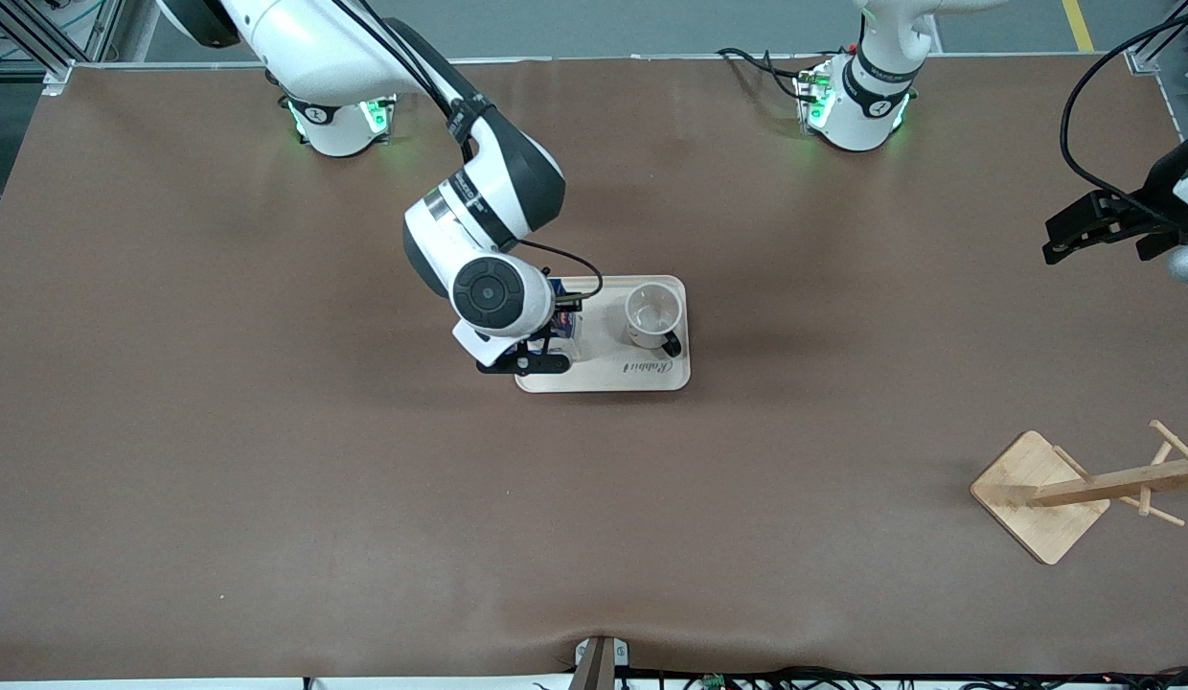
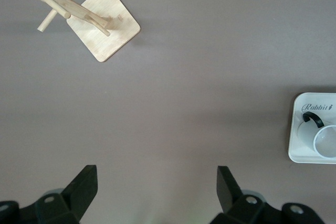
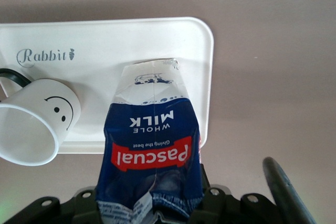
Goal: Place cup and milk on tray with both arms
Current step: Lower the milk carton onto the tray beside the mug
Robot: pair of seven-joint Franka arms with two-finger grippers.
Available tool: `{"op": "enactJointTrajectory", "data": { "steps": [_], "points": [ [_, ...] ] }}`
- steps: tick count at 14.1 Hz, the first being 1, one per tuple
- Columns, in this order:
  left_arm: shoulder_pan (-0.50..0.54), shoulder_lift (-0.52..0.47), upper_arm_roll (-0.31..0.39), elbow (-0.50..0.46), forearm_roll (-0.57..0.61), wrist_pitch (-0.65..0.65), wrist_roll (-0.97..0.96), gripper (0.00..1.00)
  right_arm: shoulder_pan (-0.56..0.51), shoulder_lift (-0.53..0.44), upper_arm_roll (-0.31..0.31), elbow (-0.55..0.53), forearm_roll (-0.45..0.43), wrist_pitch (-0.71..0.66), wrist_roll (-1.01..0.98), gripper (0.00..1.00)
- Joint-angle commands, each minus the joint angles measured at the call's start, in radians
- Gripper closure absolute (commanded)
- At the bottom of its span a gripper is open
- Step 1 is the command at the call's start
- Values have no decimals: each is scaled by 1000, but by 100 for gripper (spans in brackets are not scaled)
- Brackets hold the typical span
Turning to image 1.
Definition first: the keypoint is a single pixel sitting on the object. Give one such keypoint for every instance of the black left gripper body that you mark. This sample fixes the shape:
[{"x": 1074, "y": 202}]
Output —
[{"x": 1157, "y": 189}]

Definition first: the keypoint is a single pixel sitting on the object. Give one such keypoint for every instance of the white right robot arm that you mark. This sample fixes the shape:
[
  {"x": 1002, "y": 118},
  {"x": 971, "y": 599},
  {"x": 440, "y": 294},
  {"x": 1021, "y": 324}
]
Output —
[{"x": 316, "y": 48}]

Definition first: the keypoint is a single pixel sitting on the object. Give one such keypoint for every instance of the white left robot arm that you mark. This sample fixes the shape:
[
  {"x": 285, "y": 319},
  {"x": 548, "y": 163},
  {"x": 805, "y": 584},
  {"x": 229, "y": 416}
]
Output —
[{"x": 877, "y": 86}]

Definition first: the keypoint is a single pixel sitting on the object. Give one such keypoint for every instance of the cream rabbit print tray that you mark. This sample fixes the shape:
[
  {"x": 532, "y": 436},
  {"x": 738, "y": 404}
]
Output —
[{"x": 642, "y": 376}]

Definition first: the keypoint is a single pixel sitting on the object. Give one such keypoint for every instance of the wooden mug tree stand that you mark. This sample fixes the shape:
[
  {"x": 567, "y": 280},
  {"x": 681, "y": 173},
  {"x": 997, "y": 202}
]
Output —
[{"x": 1035, "y": 498}]

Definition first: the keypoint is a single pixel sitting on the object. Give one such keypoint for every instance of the aluminium frame profile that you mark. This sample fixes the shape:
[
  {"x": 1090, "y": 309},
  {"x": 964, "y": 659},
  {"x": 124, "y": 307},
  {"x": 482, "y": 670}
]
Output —
[
  {"x": 38, "y": 38},
  {"x": 1164, "y": 43}
]

